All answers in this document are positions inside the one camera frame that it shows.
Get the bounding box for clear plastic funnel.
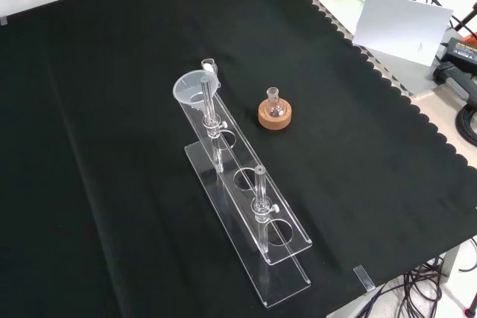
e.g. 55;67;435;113
171;70;223;113

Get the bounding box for clear acrylic funnel stand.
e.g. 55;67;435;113
178;75;313;309

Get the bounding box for small round-bottom glass flask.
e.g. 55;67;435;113
265;86;287;118

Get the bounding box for small clear glass beaker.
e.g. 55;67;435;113
200;58;219;74

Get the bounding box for black cloth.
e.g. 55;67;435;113
0;0;477;318

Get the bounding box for pale board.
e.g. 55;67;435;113
352;0;455;68

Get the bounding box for black power adapter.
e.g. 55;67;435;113
439;36;477;70

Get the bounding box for black red tripod leg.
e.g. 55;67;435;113
452;0;477;42

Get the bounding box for cork ring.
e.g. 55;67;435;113
258;98;292;131

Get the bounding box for black grey clamp handle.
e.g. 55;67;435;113
433;60;477;106

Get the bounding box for coiled black cable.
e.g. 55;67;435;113
455;103;477;148

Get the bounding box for black cable bundle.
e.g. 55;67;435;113
367;236;477;318

